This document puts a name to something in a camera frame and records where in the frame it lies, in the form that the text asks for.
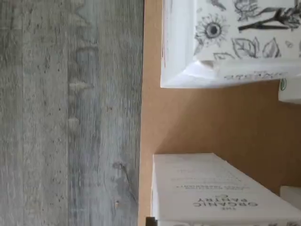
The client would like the white box pink strip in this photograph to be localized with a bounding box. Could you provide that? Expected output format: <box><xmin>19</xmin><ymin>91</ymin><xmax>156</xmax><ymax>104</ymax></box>
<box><xmin>159</xmin><ymin>0</ymin><xmax>301</xmax><ymax>89</ymax></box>

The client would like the white box green strip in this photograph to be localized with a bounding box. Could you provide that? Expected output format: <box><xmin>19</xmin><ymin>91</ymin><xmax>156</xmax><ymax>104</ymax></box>
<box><xmin>150</xmin><ymin>153</ymin><xmax>301</xmax><ymax>226</ymax></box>

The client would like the brown shelf board with white boxes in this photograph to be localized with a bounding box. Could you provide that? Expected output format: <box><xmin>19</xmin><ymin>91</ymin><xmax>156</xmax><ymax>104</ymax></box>
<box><xmin>137</xmin><ymin>0</ymin><xmax>301</xmax><ymax>226</ymax></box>

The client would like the white floral box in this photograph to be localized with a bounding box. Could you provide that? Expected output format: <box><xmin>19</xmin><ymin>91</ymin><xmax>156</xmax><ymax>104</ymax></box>
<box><xmin>278</xmin><ymin>77</ymin><xmax>301</xmax><ymax>104</ymax></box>

